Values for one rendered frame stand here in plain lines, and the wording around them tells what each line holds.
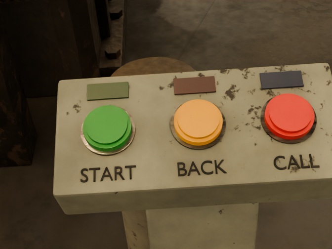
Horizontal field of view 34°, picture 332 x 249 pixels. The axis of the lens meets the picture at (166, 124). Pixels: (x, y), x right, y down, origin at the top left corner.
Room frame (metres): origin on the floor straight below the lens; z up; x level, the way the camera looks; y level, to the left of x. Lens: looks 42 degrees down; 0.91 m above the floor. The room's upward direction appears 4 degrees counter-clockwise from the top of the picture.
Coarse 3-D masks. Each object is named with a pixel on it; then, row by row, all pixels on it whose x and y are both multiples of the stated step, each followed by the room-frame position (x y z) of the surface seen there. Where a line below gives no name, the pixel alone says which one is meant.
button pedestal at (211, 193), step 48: (144, 96) 0.37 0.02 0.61; (192, 96) 0.36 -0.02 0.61; (240, 96) 0.36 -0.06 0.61; (144, 144) 0.32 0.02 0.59; (240, 144) 0.32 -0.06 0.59; (288, 144) 0.31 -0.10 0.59; (96, 192) 0.29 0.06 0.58; (144, 192) 0.29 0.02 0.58; (192, 192) 0.29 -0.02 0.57; (240, 192) 0.29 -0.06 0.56; (288, 192) 0.29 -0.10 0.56; (192, 240) 0.30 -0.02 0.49; (240, 240) 0.30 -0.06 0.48
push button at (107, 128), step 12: (96, 108) 0.35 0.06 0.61; (108, 108) 0.35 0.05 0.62; (120, 108) 0.35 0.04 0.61; (84, 120) 0.34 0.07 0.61; (96, 120) 0.34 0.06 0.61; (108, 120) 0.34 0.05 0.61; (120, 120) 0.34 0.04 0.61; (84, 132) 0.33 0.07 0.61; (96, 132) 0.33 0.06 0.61; (108, 132) 0.33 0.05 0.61; (120, 132) 0.33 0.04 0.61; (96, 144) 0.32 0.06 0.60; (108, 144) 0.32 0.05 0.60; (120, 144) 0.32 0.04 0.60
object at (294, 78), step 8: (272, 72) 0.38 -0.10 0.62; (280, 72) 0.38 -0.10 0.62; (288, 72) 0.38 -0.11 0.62; (296, 72) 0.38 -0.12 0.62; (264, 80) 0.37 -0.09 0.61; (272, 80) 0.37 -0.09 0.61; (280, 80) 0.37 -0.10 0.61; (288, 80) 0.37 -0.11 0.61; (296, 80) 0.37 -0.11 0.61; (264, 88) 0.36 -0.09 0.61; (272, 88) 0.36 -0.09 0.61
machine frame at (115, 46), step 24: (24, 0) 1.14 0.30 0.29; (96, 0) 1.28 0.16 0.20; (120, 0) 1.50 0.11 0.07; (24, 24) 1.14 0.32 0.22; (48, 24) 1.14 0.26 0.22; (96, 24) 1.24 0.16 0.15; (120, 24) 1.36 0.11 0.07; (24, 48) 1.14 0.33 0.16; (48, 48) 1.14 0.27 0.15; (96, 48) 1.17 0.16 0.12; (120, 48) 1.24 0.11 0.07; (24, 72) 1.14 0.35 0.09; (48, 72) 1.14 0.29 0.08
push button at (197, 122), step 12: (180, 108) 0.35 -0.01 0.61; (192, 108) 0.34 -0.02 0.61; (204, 108) 0.34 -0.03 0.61; (216, 108) 0.34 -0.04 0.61; (180, 120) 0.33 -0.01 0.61; (192, 120) 0.33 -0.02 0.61; (204, 120) 0.33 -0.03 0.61; (216, 120) 0.33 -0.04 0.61; (180, 132) 0.33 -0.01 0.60; (192, 132) 0.32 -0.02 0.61; (204, 132) 0.32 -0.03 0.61; (216, 132) 0.32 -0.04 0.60; (192, 144) 0.32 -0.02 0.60; (204, 144) 0.32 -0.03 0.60
